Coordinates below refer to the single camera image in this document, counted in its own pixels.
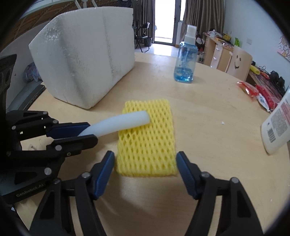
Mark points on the glass balcony door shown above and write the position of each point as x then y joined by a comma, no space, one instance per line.
168,21

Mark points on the wooden desk with drawers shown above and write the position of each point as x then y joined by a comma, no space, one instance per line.
217,54

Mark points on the black folding chair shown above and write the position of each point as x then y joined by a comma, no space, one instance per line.
142,36

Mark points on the blue spray bottle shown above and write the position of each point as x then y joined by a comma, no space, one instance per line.
186,57

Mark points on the right brown curtain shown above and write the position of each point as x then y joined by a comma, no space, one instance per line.
204,14

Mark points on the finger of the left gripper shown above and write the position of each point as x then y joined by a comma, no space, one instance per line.
60,149
67,130

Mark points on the wooden smiley chair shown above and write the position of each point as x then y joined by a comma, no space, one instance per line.
239,64

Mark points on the red snack packet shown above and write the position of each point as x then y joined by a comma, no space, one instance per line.
250,90

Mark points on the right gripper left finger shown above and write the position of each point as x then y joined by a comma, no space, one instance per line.
54,215

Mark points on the white foam tube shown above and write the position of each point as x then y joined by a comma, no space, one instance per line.
117,123

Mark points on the brown curtain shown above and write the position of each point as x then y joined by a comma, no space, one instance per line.
144,12
204,14

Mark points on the anime wall poster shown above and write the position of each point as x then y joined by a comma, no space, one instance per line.
283,48

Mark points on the white styrofoam box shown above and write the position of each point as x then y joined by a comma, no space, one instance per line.
81,54

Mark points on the left brown curtain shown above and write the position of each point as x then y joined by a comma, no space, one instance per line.
144,12

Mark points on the white lotion bottle red cap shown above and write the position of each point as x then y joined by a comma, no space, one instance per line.
275,129

